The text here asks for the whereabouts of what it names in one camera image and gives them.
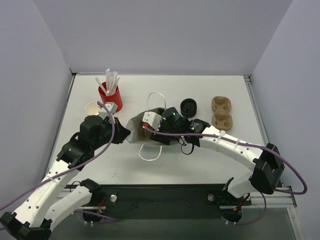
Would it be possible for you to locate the white and blue paper bag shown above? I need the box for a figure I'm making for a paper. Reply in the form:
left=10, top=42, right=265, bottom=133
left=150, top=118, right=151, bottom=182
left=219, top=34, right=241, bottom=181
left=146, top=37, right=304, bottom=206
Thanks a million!
left=125, top=91, right=173, bottom=161

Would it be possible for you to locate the brown cardboard cup carrier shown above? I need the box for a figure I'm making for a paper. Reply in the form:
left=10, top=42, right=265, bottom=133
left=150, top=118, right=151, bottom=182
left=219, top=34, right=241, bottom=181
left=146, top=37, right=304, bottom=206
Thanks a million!
left=138, top=122, right=150, bottom=141

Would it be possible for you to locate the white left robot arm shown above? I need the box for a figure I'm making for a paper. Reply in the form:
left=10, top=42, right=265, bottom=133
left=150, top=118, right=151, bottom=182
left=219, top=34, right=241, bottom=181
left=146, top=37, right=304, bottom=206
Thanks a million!
left=0, top=115, right=131, bottom=240

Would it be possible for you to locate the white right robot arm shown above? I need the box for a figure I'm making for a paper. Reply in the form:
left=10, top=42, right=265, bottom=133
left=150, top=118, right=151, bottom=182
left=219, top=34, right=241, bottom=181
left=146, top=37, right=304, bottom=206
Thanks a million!
left=142, top=107, right=285, bottom=204

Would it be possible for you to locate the stack of black lids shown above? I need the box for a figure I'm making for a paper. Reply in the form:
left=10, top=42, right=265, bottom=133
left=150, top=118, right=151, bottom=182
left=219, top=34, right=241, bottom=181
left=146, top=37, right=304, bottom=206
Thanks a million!
left=180, top=98, right=197, bottom=118

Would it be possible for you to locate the stack of paper cups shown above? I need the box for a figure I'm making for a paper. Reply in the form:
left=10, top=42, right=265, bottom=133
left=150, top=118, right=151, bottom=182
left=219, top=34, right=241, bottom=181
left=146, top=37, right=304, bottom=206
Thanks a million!
left=85, top=101, right=101, bottom=116

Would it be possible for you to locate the red ribbed straw cup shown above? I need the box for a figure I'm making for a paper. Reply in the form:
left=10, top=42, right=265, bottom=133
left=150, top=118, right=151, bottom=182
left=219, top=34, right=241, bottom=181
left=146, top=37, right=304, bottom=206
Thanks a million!
left=98, top=86, right=123, bottom=113

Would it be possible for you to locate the bundle of wrapped straws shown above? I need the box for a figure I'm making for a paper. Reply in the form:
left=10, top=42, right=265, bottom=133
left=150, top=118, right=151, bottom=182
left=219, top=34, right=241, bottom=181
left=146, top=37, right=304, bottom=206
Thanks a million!
left=95, top=68, right=120, bottom=96

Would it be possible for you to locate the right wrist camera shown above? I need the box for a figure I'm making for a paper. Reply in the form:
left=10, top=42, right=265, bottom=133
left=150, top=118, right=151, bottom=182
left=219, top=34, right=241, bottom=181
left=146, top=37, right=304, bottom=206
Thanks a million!
left=142, top=111, right=162, bottom=131

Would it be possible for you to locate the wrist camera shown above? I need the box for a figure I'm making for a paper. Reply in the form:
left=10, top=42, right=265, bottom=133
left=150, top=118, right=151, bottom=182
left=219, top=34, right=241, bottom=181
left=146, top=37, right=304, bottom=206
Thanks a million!
left=98, top=102, right=118, bottom=119
left=142, top=111, right=162, bottom=131

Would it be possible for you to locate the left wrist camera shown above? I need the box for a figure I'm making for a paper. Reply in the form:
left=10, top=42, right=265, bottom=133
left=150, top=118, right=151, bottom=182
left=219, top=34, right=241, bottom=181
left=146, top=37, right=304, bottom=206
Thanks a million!
left=98, top=102, right=118, bottom=119

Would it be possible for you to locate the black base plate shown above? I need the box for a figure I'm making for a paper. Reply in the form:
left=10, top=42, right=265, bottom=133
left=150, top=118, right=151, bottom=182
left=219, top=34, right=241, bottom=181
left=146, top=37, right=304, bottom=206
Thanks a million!
left=84, top=184, right=251, bottom=221

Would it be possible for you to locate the aluminium frame rail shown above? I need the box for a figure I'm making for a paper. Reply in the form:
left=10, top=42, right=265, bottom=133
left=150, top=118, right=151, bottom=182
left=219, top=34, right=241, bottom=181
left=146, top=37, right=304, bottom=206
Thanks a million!
left=243, top=74, right=297, bottom=208

